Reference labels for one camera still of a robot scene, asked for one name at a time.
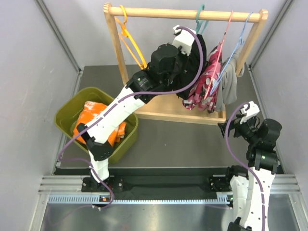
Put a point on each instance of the grey trousers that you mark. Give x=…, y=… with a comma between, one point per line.
x=227, y=90

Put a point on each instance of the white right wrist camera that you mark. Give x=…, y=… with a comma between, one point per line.
x=248, y=111

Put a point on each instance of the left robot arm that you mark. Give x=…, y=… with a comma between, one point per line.
x=163, y=75

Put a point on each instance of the orange trousers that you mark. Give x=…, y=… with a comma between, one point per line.
x=93, y=109

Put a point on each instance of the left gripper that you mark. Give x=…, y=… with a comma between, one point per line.
x=185, y=57

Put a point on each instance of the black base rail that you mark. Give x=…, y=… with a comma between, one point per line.
x=185, y=187

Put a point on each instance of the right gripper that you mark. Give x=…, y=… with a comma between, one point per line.
x=238, y=125

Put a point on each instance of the blue hanger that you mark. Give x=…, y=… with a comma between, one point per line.
x=239, y=43

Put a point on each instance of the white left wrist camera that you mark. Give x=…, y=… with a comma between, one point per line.
x=183, y=40

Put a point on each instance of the wooden clothes rack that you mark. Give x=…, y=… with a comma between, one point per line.
x=168, y=107

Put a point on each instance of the teal hanger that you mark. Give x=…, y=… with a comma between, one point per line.
x=200, y=24

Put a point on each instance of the pink camouflage trousers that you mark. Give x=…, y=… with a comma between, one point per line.
x=197, y=93

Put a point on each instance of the pink hanger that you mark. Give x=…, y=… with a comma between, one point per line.
x=220, y=46

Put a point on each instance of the yellow orange hanger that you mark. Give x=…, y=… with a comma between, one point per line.
x=141, y=62

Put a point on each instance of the olive green plastic basket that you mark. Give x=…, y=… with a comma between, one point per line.
x=67, y=115

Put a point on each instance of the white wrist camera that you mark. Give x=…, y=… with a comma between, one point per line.
x=183, y=40
x=248, y=111

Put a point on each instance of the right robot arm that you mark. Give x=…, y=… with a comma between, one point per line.
x=251, y=183

